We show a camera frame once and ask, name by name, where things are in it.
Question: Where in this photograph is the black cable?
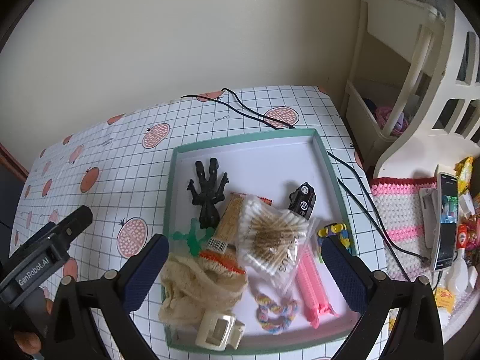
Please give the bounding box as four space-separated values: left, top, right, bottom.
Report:
181 87 431 282

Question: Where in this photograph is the smartphone on white stand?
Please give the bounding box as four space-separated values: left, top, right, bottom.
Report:
419 172 459 272

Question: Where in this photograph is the colourful building block toy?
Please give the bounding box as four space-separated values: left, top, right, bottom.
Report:
316 222 353 265

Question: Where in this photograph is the pastel braided hair tie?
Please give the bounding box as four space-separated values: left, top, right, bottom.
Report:
254 292 300 337

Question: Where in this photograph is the green plastic figure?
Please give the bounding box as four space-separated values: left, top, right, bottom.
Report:
169 218 215 258

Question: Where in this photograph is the cream hair claw clip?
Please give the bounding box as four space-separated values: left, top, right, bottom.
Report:
195 310 246 352

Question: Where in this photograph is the black toy car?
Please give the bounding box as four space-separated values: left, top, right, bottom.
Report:
288 182 316 219

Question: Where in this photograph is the cotton swab pack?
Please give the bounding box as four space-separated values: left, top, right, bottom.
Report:
236 195 314 293

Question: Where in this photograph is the person's left hand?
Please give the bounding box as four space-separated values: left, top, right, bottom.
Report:
14 298 53 356

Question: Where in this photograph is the pink hair roller clip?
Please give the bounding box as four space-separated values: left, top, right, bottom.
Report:
296 245 337 329

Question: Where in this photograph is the cracker snack packet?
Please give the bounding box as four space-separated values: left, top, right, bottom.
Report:
198 191 273 275

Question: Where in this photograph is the black toy hand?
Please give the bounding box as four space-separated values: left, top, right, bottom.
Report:
186 158 230 229

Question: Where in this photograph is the cream lace scrunchie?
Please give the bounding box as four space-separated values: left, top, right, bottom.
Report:
159 253 248 327

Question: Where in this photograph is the white bed frame shelf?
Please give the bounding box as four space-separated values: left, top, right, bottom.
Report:
341 0 479 178

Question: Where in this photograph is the fruit pattern grid tablecloth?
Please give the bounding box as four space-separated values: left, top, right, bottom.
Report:
10 85 386 280

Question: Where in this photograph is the pink white crochet mat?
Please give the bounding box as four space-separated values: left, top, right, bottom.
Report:
371 177 437 282

